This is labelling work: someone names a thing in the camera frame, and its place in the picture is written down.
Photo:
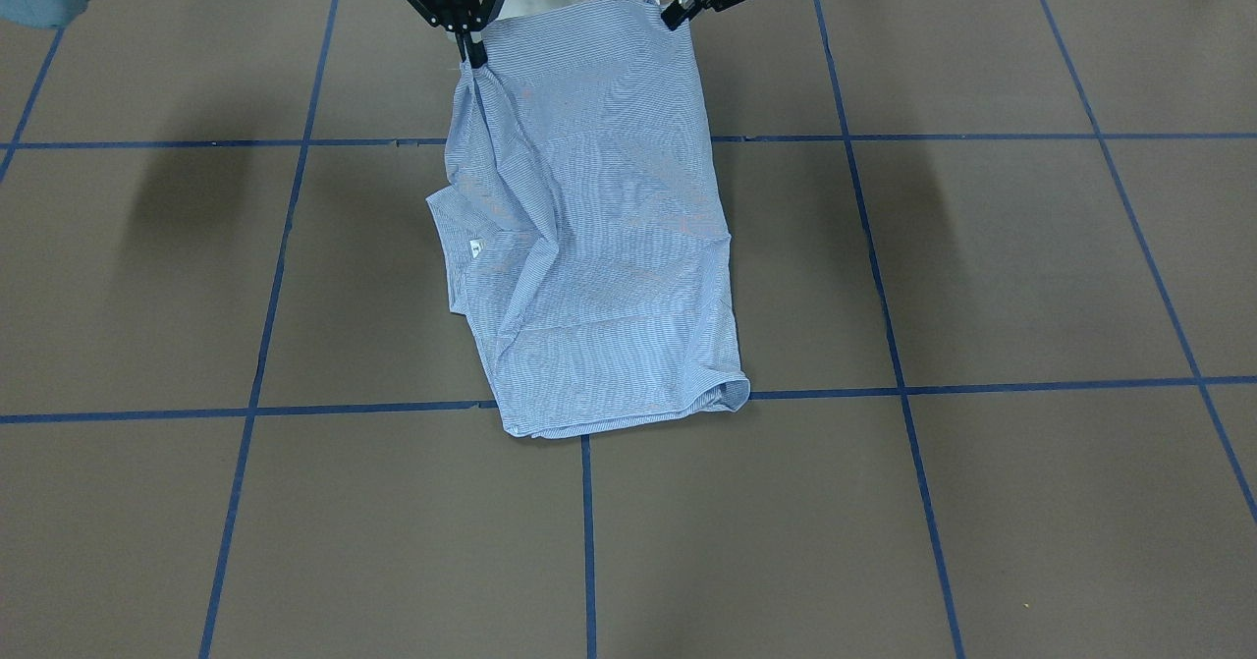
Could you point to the light blue striped shirt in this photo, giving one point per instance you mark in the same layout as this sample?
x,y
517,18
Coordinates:
x,y
583,235

